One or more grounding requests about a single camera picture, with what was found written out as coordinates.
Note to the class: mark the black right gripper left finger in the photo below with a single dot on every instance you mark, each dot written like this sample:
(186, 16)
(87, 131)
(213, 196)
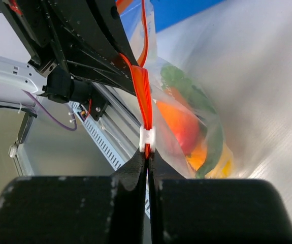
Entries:
(76, 209)

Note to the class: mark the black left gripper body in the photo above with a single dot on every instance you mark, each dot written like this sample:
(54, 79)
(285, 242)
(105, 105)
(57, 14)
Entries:
(31, 22)

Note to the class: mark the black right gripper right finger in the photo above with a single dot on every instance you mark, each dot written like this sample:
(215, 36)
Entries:
(213, 210)

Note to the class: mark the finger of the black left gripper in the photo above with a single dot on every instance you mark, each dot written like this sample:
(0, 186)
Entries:
(98, 25)
(99, 60)

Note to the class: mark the clear zip top bag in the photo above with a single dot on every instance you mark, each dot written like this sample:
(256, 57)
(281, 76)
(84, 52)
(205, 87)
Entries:
(155, 133)

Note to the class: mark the green chili pepper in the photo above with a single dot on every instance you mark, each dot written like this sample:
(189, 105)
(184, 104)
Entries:
(200, 106)

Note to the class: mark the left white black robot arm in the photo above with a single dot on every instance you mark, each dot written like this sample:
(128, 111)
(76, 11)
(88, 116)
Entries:
(60, 90)

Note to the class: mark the blue plastic tray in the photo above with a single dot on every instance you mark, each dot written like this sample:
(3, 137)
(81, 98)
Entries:
(166, 13)

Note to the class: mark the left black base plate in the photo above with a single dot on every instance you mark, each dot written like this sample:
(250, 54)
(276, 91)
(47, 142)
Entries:
(93, 107)

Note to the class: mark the white slotted cable duct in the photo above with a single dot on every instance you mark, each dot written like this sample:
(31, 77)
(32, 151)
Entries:
(104, 143)

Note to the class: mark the aluminium mounting rail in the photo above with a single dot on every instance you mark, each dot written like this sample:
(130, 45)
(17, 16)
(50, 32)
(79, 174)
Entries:
(118, 122)

